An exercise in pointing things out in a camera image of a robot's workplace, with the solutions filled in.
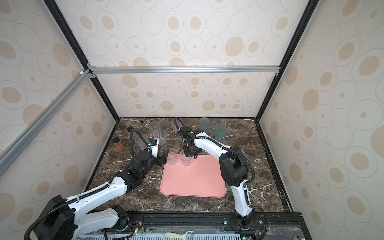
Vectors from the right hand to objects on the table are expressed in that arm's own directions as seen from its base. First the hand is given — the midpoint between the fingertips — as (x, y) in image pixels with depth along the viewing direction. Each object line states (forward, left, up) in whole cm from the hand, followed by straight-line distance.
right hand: (191, 153), depth 93 cm
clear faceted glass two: (+24, +27, -2) cm, 36 cm away
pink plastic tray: (-14, -6, -5) cm, 16 cm away
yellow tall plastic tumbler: (+24, -1, +2) cm, 24 cm away
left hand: (-4, +13, +14) cm, 19 cm away
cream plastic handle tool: (-42, +5, -5) cm, 42 cm away
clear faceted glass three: (+11, +35, -2) cm, 37 cm away
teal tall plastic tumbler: (+19, -20, -1) cm, 28 cm away
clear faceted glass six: (+4, +8, +23) cm, 24 cm away
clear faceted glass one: (-2, +3, -5) cm, 6 cm away
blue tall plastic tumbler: (+24, -9, +2) cm, 25 cm away
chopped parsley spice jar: (+17, +43, +3) cm, 46 cm away
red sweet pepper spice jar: (+7, +47, +2) cm, 47 cm away
